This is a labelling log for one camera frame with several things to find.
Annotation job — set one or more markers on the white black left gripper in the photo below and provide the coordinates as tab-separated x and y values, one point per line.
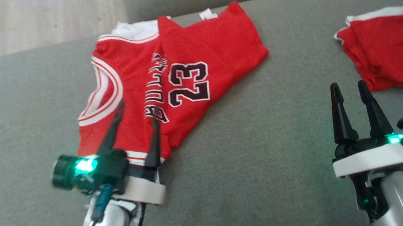
144	189

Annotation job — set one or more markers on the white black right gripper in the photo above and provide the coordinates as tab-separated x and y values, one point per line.
373	159

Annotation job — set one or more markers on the red shorts with white trim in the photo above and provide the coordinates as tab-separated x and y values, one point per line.
392	53

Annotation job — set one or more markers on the red Bulls basketball jersey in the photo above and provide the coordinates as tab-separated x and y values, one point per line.
182	77

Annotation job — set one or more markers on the grey sofa seat cushion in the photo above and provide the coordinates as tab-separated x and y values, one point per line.
251	183

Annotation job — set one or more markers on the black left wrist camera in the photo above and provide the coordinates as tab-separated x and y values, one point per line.
83	172

